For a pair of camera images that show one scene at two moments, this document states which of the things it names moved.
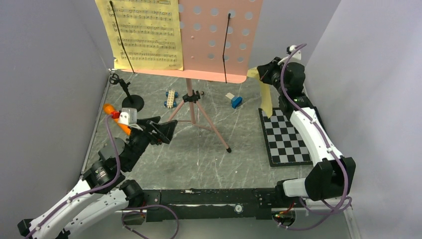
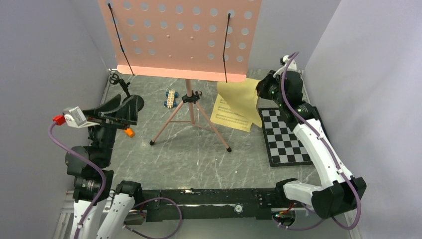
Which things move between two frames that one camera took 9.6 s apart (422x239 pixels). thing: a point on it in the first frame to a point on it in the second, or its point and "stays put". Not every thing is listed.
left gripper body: x=158 y=138 to x=112 y=123
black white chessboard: x=285 y=145 stays put
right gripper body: x=273 y=74 to x=270 y=89
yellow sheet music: x=150 y=31 to x=243 y=95
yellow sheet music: x=266 y=101 to x=222 y=114
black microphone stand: x=134 y=101 stays put
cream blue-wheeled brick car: x=171 y=95 stays put
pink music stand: x=218 y=40 stays put
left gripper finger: x=167 y=128 to x=128 y=111
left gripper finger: x=155 y=119 to x=109 y=105
